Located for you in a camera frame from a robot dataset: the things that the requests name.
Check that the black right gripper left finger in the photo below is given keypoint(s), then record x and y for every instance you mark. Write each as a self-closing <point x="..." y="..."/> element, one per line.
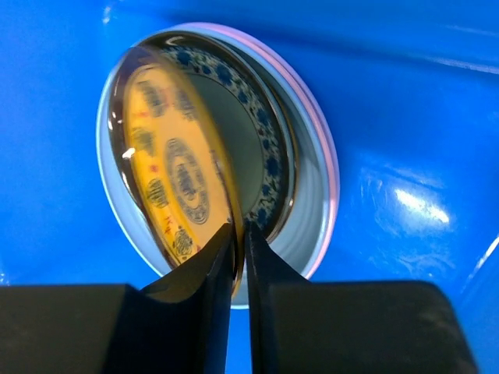
<point x="178" y="324"/>

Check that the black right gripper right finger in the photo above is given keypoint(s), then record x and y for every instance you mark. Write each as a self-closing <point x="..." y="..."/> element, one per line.
<point x="390" y="326"/>

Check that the light blue plastic plate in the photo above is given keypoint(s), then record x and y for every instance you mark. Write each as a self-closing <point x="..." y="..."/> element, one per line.
<point x="253" y="124"/>

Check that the pink plastic plate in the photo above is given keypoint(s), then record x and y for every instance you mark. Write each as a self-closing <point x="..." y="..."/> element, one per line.
<point x="305" y="238"/>

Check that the blue white patterned plate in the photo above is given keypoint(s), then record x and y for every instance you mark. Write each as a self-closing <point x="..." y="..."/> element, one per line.
<point x="249" y="128"/>

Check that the blue plastic bin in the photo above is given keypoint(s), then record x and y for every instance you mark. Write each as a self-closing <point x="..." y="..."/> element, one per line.
<point x="410" y="93"/>

